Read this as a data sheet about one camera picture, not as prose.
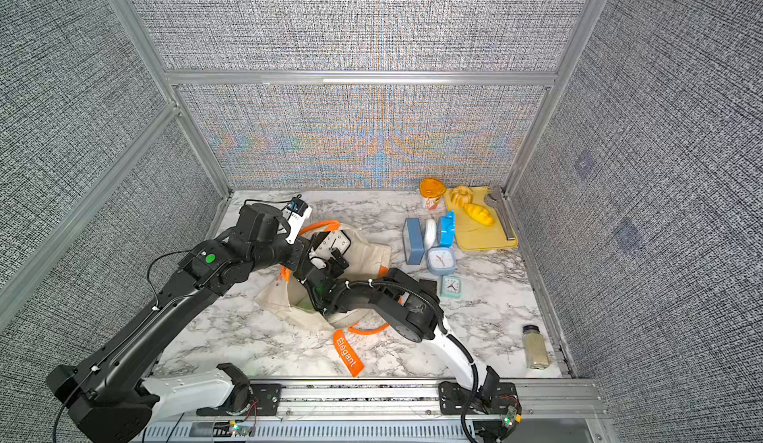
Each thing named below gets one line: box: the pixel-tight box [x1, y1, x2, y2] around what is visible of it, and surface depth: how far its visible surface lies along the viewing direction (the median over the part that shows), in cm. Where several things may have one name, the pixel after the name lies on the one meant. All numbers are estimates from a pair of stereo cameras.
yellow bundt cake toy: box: [450, 184, 474, 208], surface depth 116 cm
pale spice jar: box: [522, 324, 550, 371], surface depth 81 cm
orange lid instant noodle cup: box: [419, 176, 447, 212], surface depth 111 cm
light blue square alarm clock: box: [426, 246, 457, 276], surface depth 99 cm
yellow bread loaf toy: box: [462, 202, 495, 226], surface depth 112 cm
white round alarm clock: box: [424, 218, 438, 251], surface depth 99 cm
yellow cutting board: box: [444, 186, 518, 251], surface depth 108 cm
